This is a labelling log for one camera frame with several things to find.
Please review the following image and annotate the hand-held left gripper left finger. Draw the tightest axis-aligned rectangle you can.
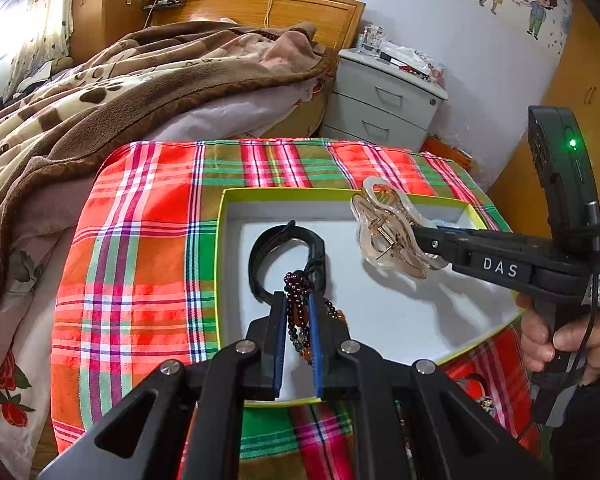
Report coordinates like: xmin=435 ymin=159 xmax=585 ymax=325
xmin=37 ymin=291 xmax=287 ymax=480

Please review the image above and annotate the person's right forearm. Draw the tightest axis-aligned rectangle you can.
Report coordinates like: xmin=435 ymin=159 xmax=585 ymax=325
xmin=549 ymin=370 xmax=600 ymax=480

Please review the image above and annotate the black headband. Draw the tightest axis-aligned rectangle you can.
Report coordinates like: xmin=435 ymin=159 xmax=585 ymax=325
xmin=248 ymin=220 xmax=327 ymax=306

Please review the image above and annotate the yellow-green cardboard tray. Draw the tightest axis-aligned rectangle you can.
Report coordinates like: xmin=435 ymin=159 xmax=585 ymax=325
xmin=215 ymin=187 xmax=528 ymax=408

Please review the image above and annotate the person's right hand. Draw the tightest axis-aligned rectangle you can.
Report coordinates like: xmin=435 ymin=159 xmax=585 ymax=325
xmin=516 ymin=294 xmax=600 ymax=387

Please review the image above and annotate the grey nightstand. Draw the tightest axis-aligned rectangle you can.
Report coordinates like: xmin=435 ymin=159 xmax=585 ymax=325
xmin=320 ymin=49 xmax=449 ymax=153

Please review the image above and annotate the translucent hair claw clip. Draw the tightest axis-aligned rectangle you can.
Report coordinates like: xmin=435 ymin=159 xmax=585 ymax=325
xmin=350 ymin=176 xmax=448 ymax=281

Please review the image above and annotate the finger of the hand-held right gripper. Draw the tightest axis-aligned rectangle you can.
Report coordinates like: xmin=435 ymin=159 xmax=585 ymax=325
xmin=432 ymin=224 xmax=511 ymax=242
xmin=410 ymin=225 xmax=537 ymax=287

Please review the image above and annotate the wooden cabinet door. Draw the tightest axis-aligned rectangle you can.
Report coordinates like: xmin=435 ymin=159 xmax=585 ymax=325
xmin=485 ymin=0 xmax=600 ymax=271

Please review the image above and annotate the tall wooden wardrobe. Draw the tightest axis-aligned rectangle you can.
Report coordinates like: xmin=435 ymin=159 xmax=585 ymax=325
xmin=72 ymin=0 xmax=173 ymax=63

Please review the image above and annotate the plaid cloth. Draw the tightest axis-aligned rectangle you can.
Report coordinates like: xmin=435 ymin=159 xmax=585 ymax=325
xmin=50 ymin=139 xmax=541 ymax=480

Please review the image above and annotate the wooden headboard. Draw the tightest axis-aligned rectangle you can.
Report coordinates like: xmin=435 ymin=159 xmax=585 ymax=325
xmin=150 ymin=0 xmax=366 ymax=53

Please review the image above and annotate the black cable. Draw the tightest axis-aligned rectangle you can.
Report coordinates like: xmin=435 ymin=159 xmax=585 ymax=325
xmin=515 ymin=200 xmax=600 ymax=443

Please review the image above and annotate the orange box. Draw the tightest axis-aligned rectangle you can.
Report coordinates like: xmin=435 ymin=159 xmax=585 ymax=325
xmin=422 ymin=137 xmax=473 ymax=171

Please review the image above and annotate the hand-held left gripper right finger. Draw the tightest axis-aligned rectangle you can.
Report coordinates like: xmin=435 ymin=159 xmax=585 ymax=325
xmin=307 ymin=290 xmax=556 ymax=480

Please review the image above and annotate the brown paw print blanket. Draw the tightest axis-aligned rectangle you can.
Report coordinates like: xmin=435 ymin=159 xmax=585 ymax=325
xmin=0 ymin=20 xmax=341 ymax=321

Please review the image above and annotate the dark beaded bracelet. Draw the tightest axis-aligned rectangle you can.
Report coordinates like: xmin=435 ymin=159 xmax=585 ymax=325
xmin=282 ymin=270 xmax=346 ymax=366

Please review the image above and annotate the clear glass bottle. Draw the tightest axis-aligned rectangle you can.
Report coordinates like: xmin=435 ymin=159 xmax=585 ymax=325
xmin=357 ymin=25 xmax=388 ymax=58

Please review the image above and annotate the patterned curtain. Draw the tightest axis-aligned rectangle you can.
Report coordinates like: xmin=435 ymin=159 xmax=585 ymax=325
xmin=10 ymin=0 xmax=78 ymax=96

